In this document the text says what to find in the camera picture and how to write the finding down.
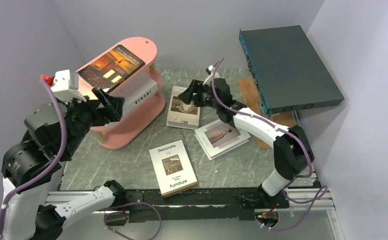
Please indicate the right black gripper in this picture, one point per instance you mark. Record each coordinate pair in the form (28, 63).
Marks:
(195, 88)

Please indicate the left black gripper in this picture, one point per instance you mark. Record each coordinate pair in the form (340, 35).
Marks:
(113, 105)

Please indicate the white Insoia travel book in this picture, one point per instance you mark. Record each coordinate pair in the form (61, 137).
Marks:
(136, 91)

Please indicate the dark orange Edward Tulane novel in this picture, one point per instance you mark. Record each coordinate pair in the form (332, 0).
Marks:
(111, 69)

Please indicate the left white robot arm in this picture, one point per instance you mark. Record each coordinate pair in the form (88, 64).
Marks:
(34, 167)

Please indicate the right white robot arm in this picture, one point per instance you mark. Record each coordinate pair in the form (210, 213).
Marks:
(291, 149)

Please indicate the beige cup cover book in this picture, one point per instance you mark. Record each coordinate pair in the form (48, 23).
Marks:
(179, 114)

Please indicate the pink three-tier shelf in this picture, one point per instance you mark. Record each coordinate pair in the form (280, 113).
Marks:
(121, 133)

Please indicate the white fashion cover magazine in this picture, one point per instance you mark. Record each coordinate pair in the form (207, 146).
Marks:
(218, 138)

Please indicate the brown wooden board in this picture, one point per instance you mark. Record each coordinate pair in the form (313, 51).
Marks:
(253, 101)

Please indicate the white Decorate Furniture book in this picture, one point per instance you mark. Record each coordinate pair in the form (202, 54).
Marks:
(173, 168)

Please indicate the dark teal flat box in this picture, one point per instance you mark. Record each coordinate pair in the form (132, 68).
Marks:
(288, 73)

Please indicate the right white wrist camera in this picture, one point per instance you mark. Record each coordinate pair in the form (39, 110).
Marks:
(212, 74)

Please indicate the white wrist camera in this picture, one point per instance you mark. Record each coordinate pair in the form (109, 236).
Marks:
(65, 85)
(212, 74)

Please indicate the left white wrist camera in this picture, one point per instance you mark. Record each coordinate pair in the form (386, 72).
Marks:
(65, 85)

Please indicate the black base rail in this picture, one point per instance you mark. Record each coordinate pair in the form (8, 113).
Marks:
(240, 203)

